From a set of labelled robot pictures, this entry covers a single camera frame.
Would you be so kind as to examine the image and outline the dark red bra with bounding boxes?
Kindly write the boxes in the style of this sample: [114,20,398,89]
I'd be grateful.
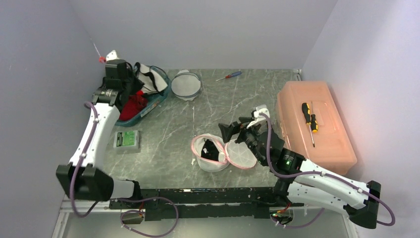
[119,90,148,121]

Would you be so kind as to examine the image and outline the blue-trimmed white mesh laundry bag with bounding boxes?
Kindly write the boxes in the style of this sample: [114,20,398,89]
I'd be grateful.
[171,69,202,101]

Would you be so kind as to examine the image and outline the medium yellow-black screwdriver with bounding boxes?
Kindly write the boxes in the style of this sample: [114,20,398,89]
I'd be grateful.
[311,114,318,147]

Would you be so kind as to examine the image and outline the white bra with black straps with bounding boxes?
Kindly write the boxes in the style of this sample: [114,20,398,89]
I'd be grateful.
[135,62,168,94]

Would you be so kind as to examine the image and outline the red-blue small screwdriver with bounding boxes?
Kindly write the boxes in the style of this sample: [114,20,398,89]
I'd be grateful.
[216,71,242,81]

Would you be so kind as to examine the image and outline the teal plastic basin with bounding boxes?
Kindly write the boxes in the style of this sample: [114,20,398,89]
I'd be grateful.
[115,65,171,127]

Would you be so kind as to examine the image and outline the green labelled small box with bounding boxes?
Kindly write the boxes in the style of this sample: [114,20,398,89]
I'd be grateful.
[113,130,140,152]

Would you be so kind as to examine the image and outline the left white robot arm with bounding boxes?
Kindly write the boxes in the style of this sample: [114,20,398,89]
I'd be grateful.
[56,59,143,208]

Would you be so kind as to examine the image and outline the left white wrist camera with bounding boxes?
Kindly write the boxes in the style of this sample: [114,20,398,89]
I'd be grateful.
[99,50,120,63]

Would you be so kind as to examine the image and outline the large yellow-black screwdriver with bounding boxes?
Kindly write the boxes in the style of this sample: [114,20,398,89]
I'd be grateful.
[302,103,312,126]

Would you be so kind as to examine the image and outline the pink-trimmed white mesh laundry bag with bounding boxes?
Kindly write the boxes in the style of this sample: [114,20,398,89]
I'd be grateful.
[191,133,257,173]

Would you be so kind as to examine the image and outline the aluminium rail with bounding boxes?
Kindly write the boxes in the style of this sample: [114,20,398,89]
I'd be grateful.
[59,196,111,214]

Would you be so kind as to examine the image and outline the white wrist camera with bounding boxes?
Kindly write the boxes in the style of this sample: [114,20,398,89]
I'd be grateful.
[246,104,270,129]
[99,50,120,63]

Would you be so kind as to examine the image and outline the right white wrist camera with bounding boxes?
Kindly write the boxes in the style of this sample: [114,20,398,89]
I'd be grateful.
[246,104,270,129]

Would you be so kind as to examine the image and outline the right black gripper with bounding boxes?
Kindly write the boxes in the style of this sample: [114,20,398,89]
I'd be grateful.
[218,116,267,165]

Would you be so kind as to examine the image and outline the black base frame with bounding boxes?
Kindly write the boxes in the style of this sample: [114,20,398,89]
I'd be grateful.
[109,187,300,221]

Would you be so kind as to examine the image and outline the orange translucent plastic box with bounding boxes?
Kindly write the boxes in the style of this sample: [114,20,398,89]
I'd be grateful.
[276,81,357,175]

